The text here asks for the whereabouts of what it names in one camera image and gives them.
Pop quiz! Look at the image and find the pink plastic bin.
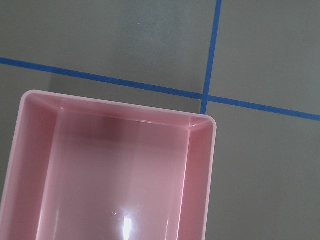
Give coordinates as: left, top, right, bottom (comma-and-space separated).
0, 90, 217, 240

